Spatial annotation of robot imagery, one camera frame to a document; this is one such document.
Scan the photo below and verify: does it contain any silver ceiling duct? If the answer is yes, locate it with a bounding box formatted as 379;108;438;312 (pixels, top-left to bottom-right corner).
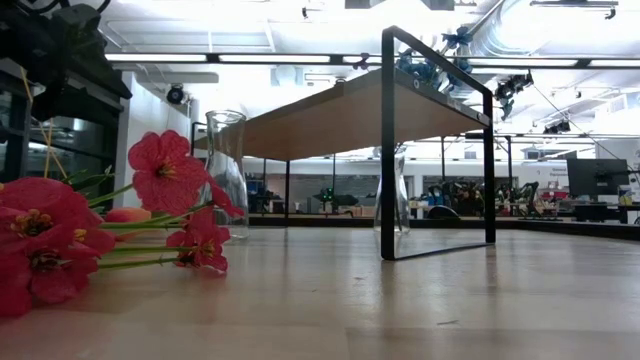
444;0;541;99

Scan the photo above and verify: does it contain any cardboard box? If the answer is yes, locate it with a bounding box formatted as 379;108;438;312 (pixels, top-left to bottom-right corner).
344;204;377;218

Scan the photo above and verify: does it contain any orange tulip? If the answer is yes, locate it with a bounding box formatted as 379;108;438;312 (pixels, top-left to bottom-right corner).
102;206;154;242

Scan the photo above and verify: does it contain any clear glass vase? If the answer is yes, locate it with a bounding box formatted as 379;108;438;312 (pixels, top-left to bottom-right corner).
202;109;250;240
373;144;412;235

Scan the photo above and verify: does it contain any long yellow extension cable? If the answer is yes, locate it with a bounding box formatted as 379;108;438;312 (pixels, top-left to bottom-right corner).
19;67;69;181

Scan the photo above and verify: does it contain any black office chair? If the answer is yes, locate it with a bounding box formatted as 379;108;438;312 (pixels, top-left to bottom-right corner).
427;204;459;220

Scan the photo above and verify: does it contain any black track spotlight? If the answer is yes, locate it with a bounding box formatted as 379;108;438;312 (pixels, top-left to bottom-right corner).
543;119;572;135
493;71;535;102

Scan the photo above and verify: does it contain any large red flower bunch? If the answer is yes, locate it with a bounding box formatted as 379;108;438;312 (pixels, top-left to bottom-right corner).
0;128;246;320

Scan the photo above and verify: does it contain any black metal table frame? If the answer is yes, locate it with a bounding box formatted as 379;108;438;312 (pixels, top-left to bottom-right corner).
247;213;640;241

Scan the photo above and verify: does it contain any wooden shelf with black frame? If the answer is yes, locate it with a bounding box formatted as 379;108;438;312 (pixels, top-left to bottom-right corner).
189;24;498;262

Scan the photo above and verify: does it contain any black round ceiling camera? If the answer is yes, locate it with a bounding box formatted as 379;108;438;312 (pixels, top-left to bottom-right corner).
164;83;188;106

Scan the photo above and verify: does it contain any wide black monitor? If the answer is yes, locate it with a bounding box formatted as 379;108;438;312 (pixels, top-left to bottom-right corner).
566;158;630;197

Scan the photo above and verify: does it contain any blue flower bunch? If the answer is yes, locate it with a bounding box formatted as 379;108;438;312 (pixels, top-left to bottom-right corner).
394;27;474;94

